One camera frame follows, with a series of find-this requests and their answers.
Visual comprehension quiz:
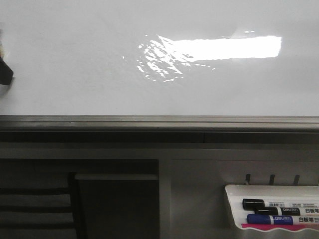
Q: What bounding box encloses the black capped whiteboard marker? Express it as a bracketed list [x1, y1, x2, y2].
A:
[242, 198, 319, 210]

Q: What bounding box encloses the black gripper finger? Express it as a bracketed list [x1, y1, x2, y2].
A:
[0, 58, 13, 85]

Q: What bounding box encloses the black deli whiteboard marker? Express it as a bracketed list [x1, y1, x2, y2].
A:
[254, 207, 319, 216]

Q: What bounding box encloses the dark metal hook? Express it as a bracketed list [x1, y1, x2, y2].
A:
[245, 174, 251, 185]
[293, 175, 300, 186]
[269, 174, 275, 185]

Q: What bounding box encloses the blue deli whiteboard marker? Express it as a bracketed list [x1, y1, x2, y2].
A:
[247, 214, 319, 226]

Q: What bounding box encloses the black striped chair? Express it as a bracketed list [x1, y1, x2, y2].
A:
[0, 173, 88, 239]

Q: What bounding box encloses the white whiteboard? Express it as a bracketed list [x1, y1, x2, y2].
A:
[0, 0, 319, 144]

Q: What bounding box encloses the white marker tray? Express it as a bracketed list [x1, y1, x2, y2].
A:
[225, 185, 319, 239]

